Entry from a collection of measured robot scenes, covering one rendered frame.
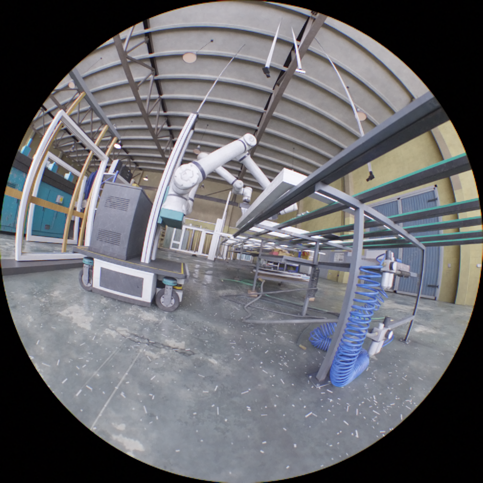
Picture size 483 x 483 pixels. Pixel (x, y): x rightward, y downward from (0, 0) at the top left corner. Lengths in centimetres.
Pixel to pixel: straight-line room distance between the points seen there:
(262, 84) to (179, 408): 930
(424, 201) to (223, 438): 767
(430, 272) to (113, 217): 754
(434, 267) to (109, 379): 720
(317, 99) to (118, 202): 908
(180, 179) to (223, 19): 772
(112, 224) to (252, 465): 137
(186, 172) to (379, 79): 891
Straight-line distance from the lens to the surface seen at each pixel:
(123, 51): 796
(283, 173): 75
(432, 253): 699
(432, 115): 44
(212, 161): 111
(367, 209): 79
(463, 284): 642
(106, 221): 128
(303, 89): 899
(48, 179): 368
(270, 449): 58
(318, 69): 852
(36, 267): 176
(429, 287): 692
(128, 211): 122
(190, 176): 99
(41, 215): 370
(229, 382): 73
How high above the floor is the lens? 52
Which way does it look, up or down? 5 degrees up
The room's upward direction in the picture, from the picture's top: 11 degrees clockwise
